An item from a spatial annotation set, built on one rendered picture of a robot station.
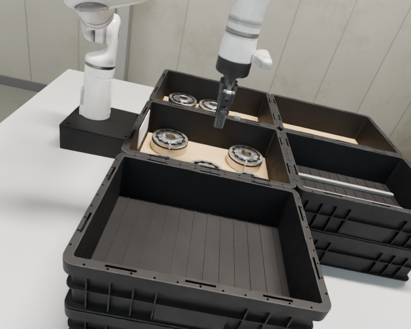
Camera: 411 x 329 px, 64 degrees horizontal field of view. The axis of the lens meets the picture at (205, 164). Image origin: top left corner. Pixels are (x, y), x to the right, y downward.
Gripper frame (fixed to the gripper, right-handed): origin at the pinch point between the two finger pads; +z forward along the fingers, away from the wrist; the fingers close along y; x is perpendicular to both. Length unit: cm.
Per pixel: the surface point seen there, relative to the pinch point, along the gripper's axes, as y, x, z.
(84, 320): 43, -16, 20
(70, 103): -48, -56, 30
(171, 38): -195, -37, 31
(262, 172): -7.3, 16.6, 17.2
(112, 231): 26.1, -16.8, 17.4
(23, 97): -174, -147, 100
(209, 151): -12.1, 0.7, 17.2
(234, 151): -9.7, 7.4, 14.0
